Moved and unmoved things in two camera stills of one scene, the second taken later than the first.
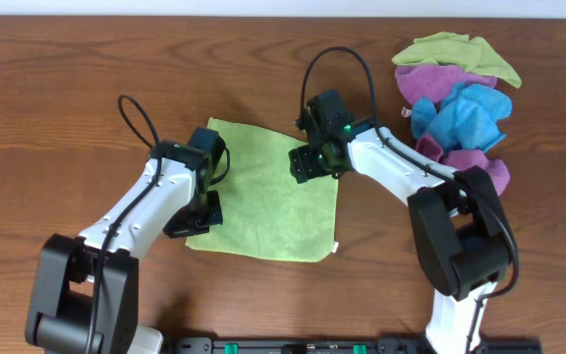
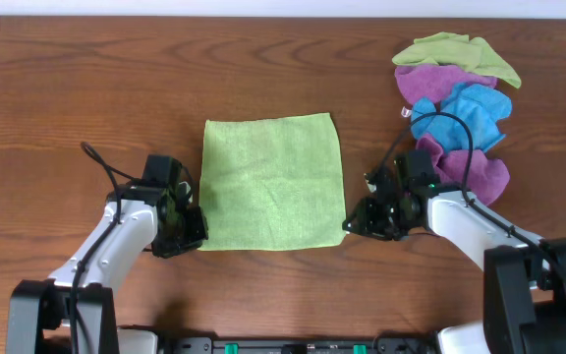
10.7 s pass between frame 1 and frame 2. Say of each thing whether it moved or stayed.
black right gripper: moved
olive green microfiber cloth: stayed
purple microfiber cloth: stayed
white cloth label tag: stayed
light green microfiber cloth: moved
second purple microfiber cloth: stayed
